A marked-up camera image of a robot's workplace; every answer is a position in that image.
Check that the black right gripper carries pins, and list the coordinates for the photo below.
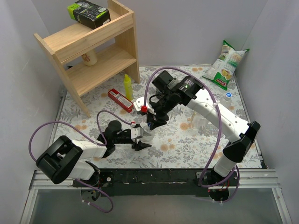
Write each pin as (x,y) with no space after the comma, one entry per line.
(156,115)

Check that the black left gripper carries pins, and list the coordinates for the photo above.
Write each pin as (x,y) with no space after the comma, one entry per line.
(134,140)

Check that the clear plastic bottle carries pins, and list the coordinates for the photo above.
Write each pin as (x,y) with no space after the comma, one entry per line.
(148,134)
(226,102)

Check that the clear bottle with label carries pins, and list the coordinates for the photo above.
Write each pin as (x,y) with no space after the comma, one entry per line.
(198,121)

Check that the blue white cap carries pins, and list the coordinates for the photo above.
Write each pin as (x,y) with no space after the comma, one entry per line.
(228,95)

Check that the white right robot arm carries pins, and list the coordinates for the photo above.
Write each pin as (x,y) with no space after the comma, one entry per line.
(194,94)

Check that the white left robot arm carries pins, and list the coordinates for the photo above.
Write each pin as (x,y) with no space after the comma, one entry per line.
(66,158)

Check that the yellow spray bottle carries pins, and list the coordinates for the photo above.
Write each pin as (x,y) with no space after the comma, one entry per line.
(128,87)

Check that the floral table mat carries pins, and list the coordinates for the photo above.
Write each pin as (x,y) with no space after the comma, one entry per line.
(175,145)

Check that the red white box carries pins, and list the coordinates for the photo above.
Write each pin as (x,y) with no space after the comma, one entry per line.
(121,100)

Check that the green chips bag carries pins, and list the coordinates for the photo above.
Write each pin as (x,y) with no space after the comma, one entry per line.
(222,70)

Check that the beige cup on shelf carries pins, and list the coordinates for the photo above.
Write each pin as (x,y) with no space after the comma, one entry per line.
(89,58)

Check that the wooden shelf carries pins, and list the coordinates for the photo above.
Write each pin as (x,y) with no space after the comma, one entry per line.
(72,42)

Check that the black green box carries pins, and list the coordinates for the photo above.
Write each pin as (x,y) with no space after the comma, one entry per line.
(89,14)

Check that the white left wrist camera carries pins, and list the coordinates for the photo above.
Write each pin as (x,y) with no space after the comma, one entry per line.
(136,131)

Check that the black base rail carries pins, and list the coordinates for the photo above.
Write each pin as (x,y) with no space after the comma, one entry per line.
(151,181)

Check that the aluminium frame rail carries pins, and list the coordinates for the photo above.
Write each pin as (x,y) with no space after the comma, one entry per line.
(249,178)

